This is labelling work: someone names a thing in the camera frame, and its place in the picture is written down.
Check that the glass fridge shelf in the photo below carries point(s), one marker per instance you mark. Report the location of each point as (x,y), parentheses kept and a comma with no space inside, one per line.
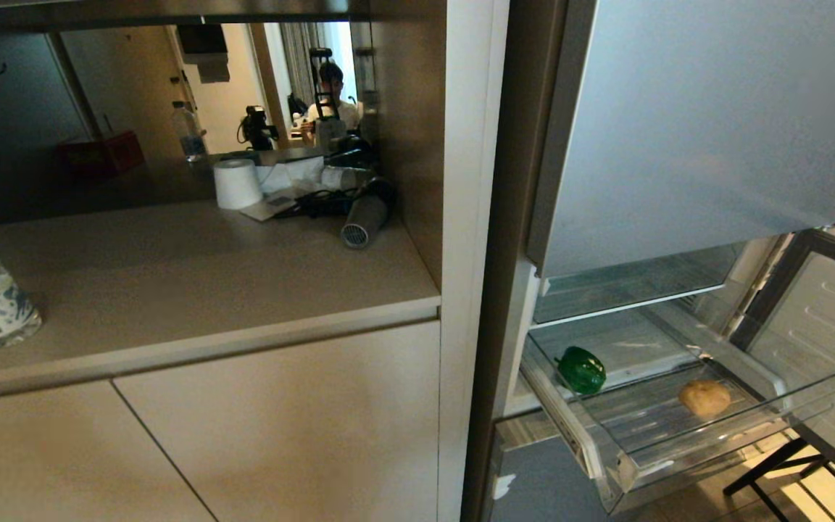
(628,286)

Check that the clear plastic fridge drawer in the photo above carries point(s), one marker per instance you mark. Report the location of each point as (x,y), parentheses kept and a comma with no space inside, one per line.
(686,428)

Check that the grey upper fridge door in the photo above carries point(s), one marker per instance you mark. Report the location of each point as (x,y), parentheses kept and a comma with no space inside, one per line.
(707,116)

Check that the lower fridge door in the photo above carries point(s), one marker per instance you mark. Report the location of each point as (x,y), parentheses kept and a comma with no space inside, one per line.
(823,341)

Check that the black hair dryer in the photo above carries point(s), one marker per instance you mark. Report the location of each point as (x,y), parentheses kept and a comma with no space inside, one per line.
(364,217)

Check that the white crumpled plastic bag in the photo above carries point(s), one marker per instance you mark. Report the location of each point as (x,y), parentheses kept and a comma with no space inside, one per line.
(294,175)

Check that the white paper sheet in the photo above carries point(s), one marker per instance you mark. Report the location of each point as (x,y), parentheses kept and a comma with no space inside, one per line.
(267,207)

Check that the white paper towel roll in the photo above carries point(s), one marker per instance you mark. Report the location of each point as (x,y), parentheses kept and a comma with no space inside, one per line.
(237,183)

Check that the green bell pepper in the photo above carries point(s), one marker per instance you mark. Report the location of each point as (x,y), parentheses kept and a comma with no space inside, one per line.
(581,370)

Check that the beige cabinet door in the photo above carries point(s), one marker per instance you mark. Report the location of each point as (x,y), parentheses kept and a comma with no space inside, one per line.
(48,457)
(301,420)

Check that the brown potato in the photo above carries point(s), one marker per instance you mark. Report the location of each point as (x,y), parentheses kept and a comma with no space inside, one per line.
(704,397)

